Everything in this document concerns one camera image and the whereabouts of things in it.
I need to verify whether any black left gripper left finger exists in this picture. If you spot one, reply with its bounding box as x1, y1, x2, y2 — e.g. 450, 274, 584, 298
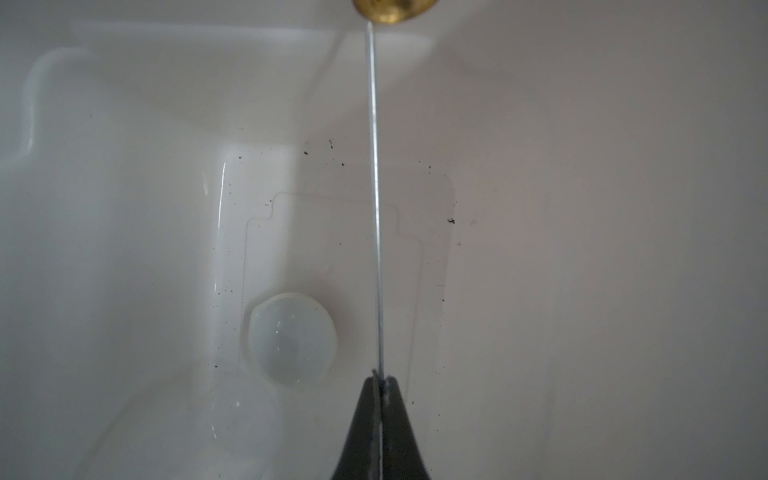
331, 370, 381, 480

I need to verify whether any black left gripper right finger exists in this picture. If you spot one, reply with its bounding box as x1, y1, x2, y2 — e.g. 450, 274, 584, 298
381, 376, 430, 480

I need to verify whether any small white ceramic dish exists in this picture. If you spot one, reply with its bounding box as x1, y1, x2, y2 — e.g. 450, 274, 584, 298
247, 292, 338, 387

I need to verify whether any white plastic storage bin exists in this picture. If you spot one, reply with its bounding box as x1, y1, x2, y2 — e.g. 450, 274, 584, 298
1, 1, 767, 479

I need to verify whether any glass stirring rod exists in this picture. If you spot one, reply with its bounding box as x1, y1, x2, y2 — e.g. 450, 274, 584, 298
365, 21, 385, 382

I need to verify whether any small glass jar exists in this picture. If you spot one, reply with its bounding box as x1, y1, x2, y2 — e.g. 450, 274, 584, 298
205, 372, 282, 458

